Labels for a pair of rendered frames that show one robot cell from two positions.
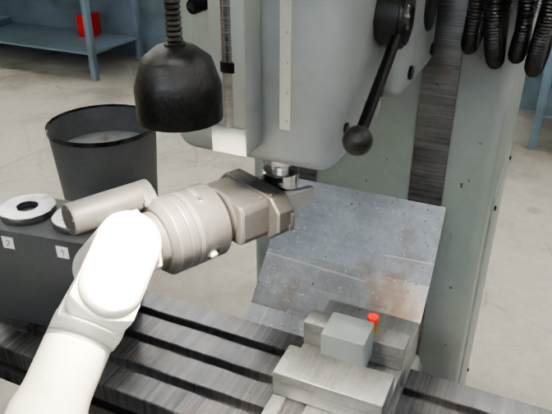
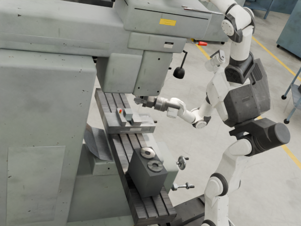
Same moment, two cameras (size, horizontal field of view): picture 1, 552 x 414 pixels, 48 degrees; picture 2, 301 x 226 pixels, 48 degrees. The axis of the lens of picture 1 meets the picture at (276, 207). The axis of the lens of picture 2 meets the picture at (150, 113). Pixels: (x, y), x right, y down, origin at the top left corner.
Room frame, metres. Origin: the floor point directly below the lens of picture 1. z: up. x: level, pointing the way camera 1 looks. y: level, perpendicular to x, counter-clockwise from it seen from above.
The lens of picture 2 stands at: (2.10, 1.15, 2.40)
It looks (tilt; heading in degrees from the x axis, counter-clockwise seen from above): 35 degrees down; 216
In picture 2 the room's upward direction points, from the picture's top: 18 degrees clockwise
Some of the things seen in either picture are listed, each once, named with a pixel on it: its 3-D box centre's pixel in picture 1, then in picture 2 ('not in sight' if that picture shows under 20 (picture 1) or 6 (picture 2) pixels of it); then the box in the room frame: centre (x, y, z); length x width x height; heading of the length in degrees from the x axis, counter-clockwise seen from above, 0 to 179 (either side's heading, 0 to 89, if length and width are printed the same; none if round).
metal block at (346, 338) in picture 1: (347, 344); (127, 114); (0.66, -0.10, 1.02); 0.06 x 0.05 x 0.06; 66
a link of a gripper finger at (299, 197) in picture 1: (296, 201); not in sight; (0.68, -0.03, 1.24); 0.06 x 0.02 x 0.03; 130
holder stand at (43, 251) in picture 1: (63, 261); (147, 171); (0.89, 0.36, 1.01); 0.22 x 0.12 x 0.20; 73
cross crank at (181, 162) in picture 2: not in sight; (178, 162); (0.25, 0.20, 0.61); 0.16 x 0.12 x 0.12; 156
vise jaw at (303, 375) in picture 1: (333, 384); (134, 117); (0.61, -0.08, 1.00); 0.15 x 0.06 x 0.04; 66
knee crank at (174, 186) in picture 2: not in sight; (182, 186); (0.28, 0.34, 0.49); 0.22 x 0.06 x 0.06; 156
